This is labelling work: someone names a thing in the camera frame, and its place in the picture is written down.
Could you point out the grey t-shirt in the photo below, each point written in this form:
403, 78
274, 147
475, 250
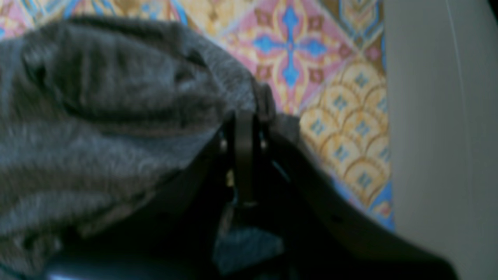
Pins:
96, 114

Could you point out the patterned tablecloth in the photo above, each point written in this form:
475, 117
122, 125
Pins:
324, 59

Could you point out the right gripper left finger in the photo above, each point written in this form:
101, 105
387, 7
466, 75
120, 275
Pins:
172, 236

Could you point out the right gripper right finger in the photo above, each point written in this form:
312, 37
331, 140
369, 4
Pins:
324, 237

